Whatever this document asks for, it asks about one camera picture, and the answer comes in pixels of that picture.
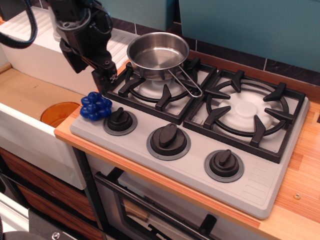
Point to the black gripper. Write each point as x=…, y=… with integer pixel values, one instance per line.
x=84, y=43

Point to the blue toy blueberry cluster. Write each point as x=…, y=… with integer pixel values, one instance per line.
x=95, y=107

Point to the stainless steel pan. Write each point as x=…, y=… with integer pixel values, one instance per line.
x=161, y=56

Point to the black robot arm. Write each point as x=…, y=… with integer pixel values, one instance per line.
x=73, y=10

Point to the black left stove knob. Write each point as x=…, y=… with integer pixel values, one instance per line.
x=120, y=123

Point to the black stove knob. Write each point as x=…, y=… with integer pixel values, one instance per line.
x=120, y=123
x=168, y=143
x=224, y=166

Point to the black middle stove knob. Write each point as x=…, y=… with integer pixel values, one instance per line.
x=168, y=143

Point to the grey toy stove top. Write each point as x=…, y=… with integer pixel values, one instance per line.
x=254, y=193

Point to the black right stove knob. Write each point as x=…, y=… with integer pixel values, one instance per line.
x=224, y=166

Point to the white toy sink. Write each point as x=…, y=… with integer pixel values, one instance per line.
x=32, y=80

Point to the orange plate in sink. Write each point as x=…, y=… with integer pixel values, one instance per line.
x=57, y=113

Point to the white left burner cap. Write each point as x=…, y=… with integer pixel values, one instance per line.
x=154, y=89

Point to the black left burner grate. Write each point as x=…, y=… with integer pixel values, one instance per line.
x=172, y=109

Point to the black burner grate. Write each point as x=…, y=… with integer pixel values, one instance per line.
x=273, y=144
x=172, y=109

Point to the oven door with window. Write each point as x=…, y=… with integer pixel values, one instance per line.
x=146, y=212

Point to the black right burner grate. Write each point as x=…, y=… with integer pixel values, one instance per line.
x=273, y=144

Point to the black oven door handle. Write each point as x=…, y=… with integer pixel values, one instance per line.
x=111, y=182

